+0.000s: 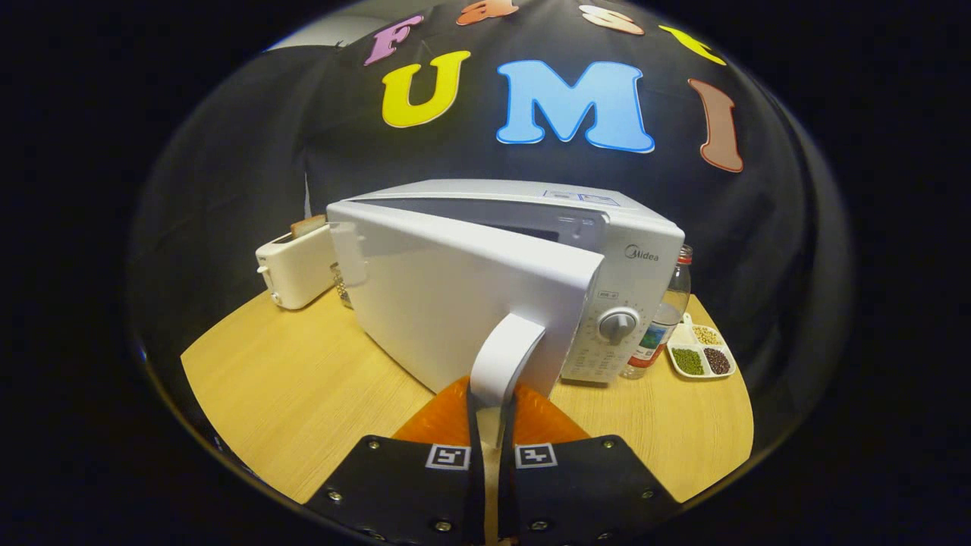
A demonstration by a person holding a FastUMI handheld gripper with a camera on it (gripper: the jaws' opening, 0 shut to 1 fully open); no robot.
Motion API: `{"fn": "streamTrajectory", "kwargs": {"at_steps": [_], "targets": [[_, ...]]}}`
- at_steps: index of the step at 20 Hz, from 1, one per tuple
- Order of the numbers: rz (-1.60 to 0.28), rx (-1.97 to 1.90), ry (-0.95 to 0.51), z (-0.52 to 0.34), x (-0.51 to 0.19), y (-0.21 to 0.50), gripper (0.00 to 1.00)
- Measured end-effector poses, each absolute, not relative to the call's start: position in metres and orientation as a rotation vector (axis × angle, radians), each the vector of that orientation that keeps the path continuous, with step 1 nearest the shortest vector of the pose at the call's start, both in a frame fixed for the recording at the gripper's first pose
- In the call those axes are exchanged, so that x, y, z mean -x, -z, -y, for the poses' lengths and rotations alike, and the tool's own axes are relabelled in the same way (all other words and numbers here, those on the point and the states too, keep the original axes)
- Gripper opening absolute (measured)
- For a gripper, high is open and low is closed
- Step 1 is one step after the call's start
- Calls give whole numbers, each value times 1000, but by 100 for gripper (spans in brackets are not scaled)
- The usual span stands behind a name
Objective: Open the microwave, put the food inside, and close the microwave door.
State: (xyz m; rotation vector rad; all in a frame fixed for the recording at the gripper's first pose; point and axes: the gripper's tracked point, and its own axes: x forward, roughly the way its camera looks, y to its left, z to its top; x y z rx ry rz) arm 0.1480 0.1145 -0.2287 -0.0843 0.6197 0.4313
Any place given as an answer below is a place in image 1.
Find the white divided dish of beans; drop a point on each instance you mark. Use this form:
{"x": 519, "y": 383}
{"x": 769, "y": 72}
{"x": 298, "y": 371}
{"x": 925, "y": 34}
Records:
{"x": 702, "y": 353}

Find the brown toast slice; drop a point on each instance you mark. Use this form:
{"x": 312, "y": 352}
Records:
{"x": 307, "y": 225}

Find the white microwave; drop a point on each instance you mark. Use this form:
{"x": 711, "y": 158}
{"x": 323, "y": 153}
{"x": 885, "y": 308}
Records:
{"x": 455, "y": 296}

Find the clear plastic bottle red label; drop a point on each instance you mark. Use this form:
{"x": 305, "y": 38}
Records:
{"x": 667, "y": 318}

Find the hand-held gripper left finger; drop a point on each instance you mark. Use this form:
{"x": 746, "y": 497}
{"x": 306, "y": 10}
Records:
{"x": 402, "y": 493}

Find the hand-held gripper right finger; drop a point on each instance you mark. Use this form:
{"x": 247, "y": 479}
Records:
{"x": 576, "y": 493}

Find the white toaster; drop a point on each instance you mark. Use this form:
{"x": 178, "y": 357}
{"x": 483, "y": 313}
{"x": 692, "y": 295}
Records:
{"x": 296, "y": 269}

